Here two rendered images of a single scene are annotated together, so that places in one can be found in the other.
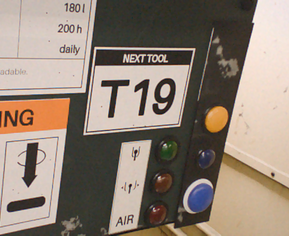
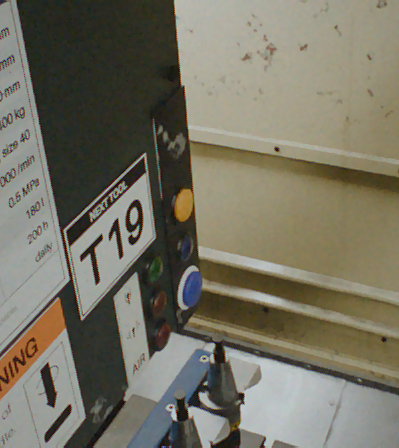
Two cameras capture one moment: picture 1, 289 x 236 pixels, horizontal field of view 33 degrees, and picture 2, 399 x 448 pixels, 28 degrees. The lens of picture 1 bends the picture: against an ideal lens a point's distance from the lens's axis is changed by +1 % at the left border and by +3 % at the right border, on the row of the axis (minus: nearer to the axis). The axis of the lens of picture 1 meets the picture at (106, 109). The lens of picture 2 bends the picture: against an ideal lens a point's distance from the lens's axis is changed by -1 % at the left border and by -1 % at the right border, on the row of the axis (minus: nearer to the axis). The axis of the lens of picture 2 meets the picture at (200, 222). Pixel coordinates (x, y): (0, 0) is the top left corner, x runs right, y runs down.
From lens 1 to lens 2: 0.23 m
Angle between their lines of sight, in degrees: 29
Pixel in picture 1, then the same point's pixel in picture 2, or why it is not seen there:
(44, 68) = (29, 290)
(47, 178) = (66, 386)
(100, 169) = (104, 338)
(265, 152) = not seen: hidden behind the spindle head
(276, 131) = not seen: hidden behind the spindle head
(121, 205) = (132, 353)
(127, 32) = (85, 188)
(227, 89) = (183, 167)
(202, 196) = (195, 287)
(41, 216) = (73, 422)
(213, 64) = (164, 154)
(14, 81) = (10, 324)
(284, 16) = not seen: outside the picture
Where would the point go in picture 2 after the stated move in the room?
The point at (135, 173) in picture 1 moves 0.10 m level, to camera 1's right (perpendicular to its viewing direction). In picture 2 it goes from (134, 314) to (251, 266)
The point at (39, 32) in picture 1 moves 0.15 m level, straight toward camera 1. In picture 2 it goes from (14, 259) to (186, 414)
